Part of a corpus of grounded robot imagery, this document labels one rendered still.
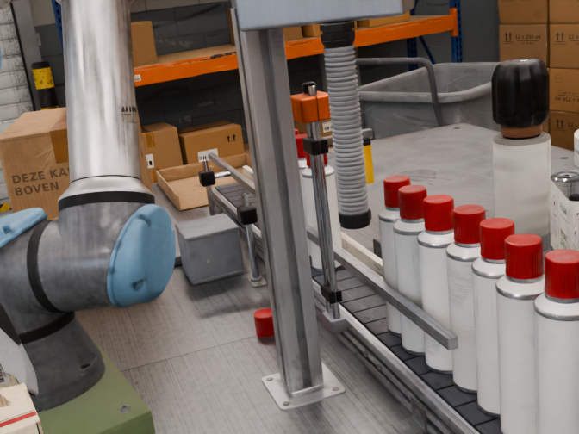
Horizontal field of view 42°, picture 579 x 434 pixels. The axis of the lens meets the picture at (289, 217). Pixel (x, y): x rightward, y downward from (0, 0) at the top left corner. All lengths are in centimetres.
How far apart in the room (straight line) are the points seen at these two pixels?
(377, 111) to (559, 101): 157
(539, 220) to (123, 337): 66
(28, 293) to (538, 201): 73
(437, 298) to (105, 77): 47
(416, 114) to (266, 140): 245
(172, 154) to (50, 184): 341
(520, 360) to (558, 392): 5
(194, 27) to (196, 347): 462
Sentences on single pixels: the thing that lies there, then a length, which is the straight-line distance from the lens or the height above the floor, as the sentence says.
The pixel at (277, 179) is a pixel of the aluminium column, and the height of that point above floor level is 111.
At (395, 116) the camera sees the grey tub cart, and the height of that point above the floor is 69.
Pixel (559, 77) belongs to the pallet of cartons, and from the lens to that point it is 465.
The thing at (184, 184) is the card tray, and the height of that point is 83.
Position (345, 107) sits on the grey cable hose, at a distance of 75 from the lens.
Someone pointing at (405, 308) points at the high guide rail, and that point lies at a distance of 87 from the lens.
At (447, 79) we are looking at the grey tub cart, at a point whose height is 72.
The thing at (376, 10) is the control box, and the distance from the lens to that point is 75.
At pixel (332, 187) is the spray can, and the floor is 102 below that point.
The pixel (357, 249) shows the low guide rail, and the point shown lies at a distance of 118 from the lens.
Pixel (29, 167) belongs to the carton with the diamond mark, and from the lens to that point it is 143.
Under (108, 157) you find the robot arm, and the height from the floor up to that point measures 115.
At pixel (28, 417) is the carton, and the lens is 65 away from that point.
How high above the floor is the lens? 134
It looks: 18 degrees down
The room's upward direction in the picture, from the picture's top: 7 degrees counter-clockwise
